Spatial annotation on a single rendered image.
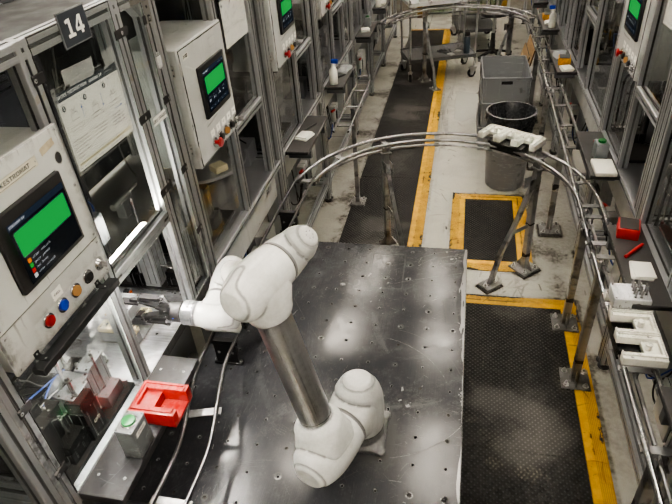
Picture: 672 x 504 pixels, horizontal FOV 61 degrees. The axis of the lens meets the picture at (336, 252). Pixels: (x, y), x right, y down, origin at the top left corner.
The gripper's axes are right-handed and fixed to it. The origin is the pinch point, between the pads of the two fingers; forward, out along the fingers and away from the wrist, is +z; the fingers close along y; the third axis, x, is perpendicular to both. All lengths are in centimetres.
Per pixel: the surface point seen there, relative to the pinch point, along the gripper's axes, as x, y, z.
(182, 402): 29.9, -11.0, -30.6
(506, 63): -409, -41, -150
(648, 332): -25, -11, -181
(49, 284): 43, 46, -13
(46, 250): 42, 56, -16
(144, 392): 30.9, -7.1, -18.8
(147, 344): 5.8, -12.3, -5.9
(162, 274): -28.4, -7.4, 3.3
